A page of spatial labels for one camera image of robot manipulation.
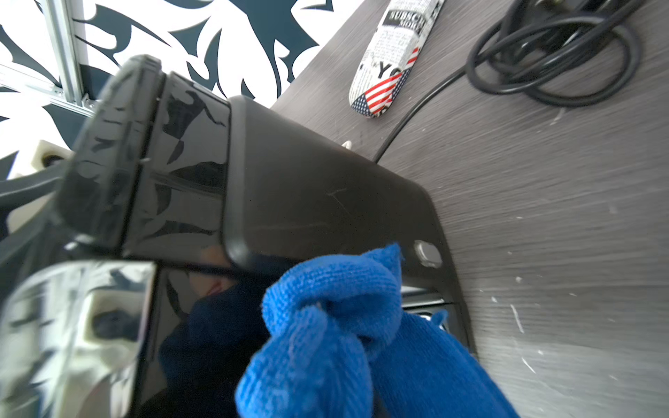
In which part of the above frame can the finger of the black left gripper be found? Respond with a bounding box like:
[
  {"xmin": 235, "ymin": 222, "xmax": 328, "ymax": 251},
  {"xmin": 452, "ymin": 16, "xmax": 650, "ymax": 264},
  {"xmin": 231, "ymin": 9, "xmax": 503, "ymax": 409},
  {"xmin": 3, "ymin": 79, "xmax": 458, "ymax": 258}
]
[{"xmin": 1, "ymin": 162, "xmax": 67, "ymax": 209}]

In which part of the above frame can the black coffee machine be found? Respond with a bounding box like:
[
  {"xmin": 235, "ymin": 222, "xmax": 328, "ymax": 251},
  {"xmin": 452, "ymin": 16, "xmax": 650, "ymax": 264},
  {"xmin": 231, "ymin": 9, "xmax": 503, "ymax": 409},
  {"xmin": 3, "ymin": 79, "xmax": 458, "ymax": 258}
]
[{"xmin": 1, "ymin": 56, "xmax": 475, "ymax": 417}]

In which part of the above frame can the blue cleaning cloth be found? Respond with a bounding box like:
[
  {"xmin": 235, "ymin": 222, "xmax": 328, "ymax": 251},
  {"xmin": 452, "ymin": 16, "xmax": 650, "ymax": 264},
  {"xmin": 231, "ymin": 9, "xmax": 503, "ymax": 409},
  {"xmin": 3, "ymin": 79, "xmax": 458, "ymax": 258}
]
[{"xmin": 235, "ymin": 245, "xmax": 516, "ymax": 417}]

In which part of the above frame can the newspaper print glasses case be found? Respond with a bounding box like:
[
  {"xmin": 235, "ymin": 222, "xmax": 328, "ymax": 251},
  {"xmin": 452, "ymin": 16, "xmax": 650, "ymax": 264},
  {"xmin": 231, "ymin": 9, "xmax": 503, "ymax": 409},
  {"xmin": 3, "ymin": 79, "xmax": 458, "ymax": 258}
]
[{"xmin": 348, "ymin": 0, "xmax": 445, "ymax": 118}]

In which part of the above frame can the black coiled power cable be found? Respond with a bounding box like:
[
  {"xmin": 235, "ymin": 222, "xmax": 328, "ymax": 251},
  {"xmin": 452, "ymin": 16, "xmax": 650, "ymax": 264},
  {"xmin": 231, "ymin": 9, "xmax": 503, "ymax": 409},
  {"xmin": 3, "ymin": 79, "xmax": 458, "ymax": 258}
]
[{"xmin": 372, "ymin": 0, "xmax": 646, "ymax": 164}]

